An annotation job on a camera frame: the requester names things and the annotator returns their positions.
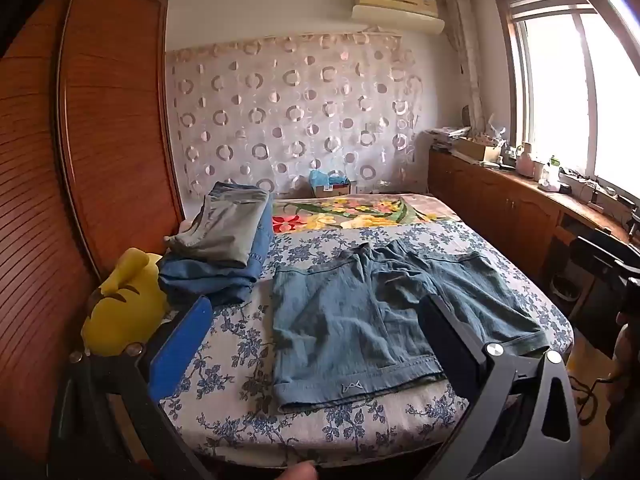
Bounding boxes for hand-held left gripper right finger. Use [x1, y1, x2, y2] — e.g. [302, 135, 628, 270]
[417, 292, 584, 480]

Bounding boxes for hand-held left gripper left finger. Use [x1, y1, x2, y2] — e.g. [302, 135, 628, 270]
[47, 295, 214, 480]

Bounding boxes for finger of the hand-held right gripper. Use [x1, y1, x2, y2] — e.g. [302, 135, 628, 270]
[570, 236, 626, 269]

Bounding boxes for folded dark blue pants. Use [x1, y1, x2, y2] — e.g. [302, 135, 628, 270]
[158, 252, 257, 307]

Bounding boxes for folded grey pants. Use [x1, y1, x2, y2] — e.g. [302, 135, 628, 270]
[165, 195, 269, 269]

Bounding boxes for person's right hand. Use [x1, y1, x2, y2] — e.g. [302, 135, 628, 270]
[614, 310, 640, 377]

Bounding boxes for person's left hand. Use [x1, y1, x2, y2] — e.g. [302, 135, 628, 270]
[281, 462, 319, 480]

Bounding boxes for white trash bin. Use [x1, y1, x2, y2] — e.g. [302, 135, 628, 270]
[552, 275, 581, 304]

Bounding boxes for blue floral bed sheet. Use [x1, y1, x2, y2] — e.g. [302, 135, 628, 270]
[159, 220, 574, 467]

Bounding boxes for yellow plush toy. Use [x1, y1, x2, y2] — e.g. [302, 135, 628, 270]
[81, 247, 169, 357]

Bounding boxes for white bottle green cap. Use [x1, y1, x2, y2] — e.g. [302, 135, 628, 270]
[542, 156, 561, 191]

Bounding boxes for wooden cabinet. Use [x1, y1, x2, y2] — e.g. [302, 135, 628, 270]
[427, 147, 640, 288]

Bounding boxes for pink kettle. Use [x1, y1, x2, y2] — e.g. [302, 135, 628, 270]
[515, 142, 535, 177]

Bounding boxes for folded blue denim jeans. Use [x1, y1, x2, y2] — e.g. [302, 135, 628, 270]
[207, 181, 275, 286]

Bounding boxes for open cardboard box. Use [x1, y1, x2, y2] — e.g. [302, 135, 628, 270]
[457, 136, 504, 163]

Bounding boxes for window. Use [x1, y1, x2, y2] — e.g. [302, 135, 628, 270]
[494, 0, 640, 198]

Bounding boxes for colourful floral blanket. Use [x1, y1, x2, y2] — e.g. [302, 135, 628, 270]
[270, 192, 462, 234]

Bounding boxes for stack of papers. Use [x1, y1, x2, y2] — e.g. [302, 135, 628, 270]
[429, 126, 472, 152]

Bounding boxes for small cardboard box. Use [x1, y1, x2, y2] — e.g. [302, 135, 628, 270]
[310, 182, 352, 199]

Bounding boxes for blue plastic bag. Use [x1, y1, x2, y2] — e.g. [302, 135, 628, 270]
[308, 169, 351, 189]

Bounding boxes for wooden wardrobe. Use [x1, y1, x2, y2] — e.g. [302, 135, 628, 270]
[0, 0, 187, 463]

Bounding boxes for white window curtain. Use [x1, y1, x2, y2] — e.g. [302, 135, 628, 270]
[445, 0, 485, 132]

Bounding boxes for circle-patterned curtain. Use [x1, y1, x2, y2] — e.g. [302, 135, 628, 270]
[165, 31, 426, 199]

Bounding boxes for black power cable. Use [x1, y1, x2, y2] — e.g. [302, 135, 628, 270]
[569, 374, 617, 422]

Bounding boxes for wall air conditioner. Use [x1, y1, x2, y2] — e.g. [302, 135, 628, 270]
[351, 0, 446, 36]

